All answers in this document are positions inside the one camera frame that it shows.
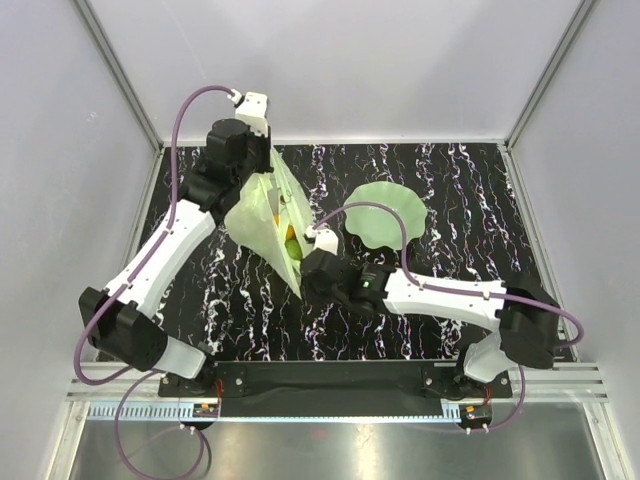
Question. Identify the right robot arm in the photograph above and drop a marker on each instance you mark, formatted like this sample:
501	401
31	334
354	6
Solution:
521	319

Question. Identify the aluminium frame rail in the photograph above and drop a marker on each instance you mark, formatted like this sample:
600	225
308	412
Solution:
99	37

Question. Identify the light green plastic bag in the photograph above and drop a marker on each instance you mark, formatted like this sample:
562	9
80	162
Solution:
270	204

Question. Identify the white slotted cable duct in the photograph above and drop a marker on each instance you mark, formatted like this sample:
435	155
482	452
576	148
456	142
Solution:
154	410

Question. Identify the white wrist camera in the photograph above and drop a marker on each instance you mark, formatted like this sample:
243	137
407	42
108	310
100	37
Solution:
251	108
322	238

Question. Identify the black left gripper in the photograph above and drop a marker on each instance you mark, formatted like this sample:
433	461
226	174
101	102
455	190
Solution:
264	144

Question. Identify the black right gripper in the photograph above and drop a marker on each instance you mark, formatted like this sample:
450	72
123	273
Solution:
308	294

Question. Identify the green fruit in bag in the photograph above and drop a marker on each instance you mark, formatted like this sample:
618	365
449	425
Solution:
294	250

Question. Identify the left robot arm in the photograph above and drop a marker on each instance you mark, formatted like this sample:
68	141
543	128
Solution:
118	319

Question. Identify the light green wavy bowl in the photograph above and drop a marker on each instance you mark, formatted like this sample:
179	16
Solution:
377	228

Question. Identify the black marble pattern mat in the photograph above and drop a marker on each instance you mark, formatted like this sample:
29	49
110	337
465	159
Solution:
232	300

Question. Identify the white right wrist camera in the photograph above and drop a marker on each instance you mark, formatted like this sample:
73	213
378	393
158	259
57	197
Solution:
322	238

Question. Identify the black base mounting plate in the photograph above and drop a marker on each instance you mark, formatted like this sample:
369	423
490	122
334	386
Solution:
326	389

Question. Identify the orange fruit in bag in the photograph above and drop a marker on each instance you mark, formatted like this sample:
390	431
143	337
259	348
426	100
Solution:
290	231

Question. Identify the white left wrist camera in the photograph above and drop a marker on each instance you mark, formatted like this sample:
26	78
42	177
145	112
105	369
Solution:
251	108

